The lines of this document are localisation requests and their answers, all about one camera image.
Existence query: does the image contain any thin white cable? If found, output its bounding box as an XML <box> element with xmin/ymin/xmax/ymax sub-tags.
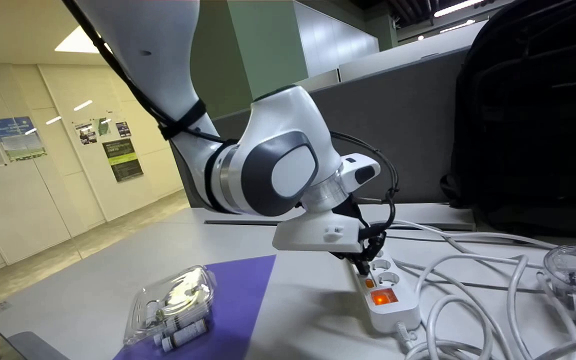
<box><xmin>392</xmin><ymin>219</ymin><xmax>560</xmax><ymax>250</ymax></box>

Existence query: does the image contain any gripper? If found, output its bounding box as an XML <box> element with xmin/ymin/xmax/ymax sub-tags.
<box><xmin>331</xmin><ymin>196</ymin><xmax>387</xmax><ymax>277</ymax></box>

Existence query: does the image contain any clear plastic clamshell box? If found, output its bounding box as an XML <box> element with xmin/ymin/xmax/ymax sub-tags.
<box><xmin>122</xmin><ymin>264</ymin><xmax>218</xmax><ymax>347</ymax></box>

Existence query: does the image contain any black backpack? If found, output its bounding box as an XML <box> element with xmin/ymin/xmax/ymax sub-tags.
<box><xmin>439</xmin><ymin>0</ymin><xmax>576</xmax><ymax>239</ymax></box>

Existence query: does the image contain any white power strip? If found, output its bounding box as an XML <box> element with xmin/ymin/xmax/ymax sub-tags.
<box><xmin>350</xmin><ymin>247</ymin><xmax>422</xmax><ymax>335</ymax></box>

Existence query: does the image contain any small white labelled bottle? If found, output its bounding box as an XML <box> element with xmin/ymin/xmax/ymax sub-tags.
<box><xmin>160</xmin><ymin>319</ymin><xmax>210</xmax><ymax>353</ymax></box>
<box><xmin>152</xmin><ymin>309</ymin><xmax>208</xmax><ymax>347</ymax></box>

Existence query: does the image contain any blue and green poster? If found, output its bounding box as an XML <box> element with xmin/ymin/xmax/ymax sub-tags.
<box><xmin>0</xmin><ymin>116</ymin><xmax>48</xmax><ymax>162</ymax></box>

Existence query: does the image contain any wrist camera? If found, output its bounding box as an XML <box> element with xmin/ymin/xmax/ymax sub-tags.
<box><xmin>272</xmin><ymin>209</ymin><xmax>364</xmax><ymax>254</ymax></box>

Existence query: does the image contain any thick white cable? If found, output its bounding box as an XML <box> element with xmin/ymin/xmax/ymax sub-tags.
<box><xmin>394</xmin><ymin>294</ymin><xmax>495</xmax><ymax>360</ymax></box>
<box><xmin>414</xmin><ymin>253</ymin><xmax>576</xmax><ymax>360</ymax></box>

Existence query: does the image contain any white partition wall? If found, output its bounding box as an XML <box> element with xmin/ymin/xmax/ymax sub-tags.
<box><xmin>338</xmin><ymin>20</ymin><xmax>489</xmax><ymax>83</ymax></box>

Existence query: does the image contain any round clear plastic container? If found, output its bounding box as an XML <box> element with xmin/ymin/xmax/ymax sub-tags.
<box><xmin>542</xmin><ymin>244</ymin><xmax>576</xmax><ymax>322</ymax></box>

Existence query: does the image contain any purple mat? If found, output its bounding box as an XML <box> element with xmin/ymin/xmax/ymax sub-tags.
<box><xmin>112</xmin><ymin>254</ymin><xmax>277</xmax><ymax>360</ymax></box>

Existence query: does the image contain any black and green poster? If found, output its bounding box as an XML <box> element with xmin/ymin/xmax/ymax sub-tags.
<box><xmin>101</xmin><ymin>138</ymin><xmax>144</xmax><ymax>183</ymax></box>

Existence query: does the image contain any small photo poster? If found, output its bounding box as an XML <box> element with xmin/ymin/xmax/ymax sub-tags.
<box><xmin>74</xmin><ymin>122</ymin><xmax>98</xmax><ymax>146</ymax></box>

